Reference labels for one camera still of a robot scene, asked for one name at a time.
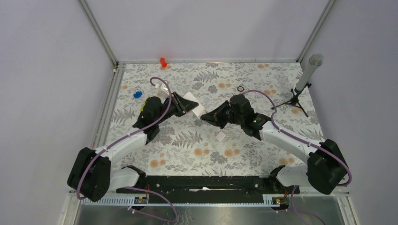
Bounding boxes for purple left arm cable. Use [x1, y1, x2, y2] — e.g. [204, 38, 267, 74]
[76, 77, 179, 223]

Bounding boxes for grey microphone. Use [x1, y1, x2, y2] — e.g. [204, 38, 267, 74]
[294, 53, 324, 95]

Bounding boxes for black microphone tripod stand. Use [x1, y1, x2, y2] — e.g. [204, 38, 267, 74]
[271, 82, 312, 117]

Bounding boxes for white battery cover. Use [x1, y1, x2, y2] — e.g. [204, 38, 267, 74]
[215, 131, 226, 142]

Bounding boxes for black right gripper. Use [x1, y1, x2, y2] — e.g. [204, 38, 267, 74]
[201, 100, 244, 129]

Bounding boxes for blue toy piece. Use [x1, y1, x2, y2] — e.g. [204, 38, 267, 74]
[133, 91, 143, 98]

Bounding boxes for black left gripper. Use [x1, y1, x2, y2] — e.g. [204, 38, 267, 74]
[155, 92, 199, 125]

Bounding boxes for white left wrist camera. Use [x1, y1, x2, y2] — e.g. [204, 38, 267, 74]
[155, 82, 169, 98]

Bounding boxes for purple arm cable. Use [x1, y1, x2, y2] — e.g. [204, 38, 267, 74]
[241, 90, 353, 225]
[76, 77, 179, 223]

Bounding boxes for red plastic bracket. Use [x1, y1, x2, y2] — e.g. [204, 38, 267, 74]
[160, 57, 168, 68]

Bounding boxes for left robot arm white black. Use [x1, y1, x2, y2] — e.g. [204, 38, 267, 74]
[67, 92, 204, 202]

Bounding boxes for white remote control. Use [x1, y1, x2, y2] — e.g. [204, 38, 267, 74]
[183, 92, 206, 118]

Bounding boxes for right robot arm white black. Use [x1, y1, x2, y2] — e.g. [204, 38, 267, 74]
[200, 94, 352, 195]

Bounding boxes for white and green toy block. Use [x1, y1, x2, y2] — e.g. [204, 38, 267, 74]
[140, 103, 145, 112]

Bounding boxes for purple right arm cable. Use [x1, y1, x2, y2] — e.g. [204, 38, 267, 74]
[241, 90, 353, 225]

